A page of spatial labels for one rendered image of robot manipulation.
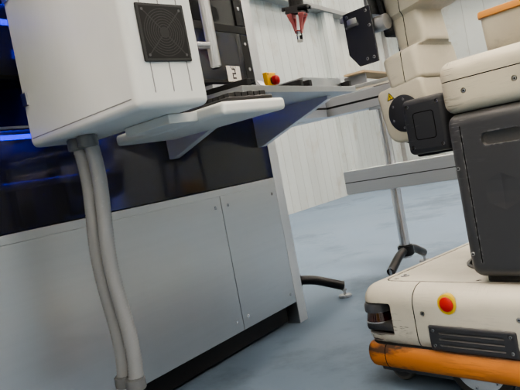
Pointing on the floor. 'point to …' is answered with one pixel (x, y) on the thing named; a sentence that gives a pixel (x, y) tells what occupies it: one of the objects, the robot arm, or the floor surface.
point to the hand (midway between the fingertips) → (299, 31)
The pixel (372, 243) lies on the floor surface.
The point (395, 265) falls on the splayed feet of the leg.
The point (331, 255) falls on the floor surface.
